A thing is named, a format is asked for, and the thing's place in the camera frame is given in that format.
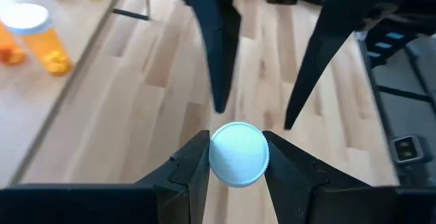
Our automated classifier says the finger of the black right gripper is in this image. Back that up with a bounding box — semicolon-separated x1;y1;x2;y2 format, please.
170;0;243;114
283;0;406;131

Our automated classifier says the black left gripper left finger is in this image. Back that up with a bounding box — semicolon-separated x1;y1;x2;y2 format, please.
136;130;211;224

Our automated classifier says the orange medicine bottle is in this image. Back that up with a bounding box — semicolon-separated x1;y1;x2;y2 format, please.
0;22;28;67
0;3;74;78

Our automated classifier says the teal medicine bottle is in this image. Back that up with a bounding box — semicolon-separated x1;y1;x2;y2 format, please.
208;121;270;188

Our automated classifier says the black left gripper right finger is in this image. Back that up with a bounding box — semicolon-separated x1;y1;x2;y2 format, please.
262;131;399;224

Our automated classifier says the black aluminium rig frame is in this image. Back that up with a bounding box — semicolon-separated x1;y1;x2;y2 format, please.
357;29;436;188

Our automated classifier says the grey connector block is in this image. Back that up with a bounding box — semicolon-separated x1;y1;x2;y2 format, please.
389;135;426;165

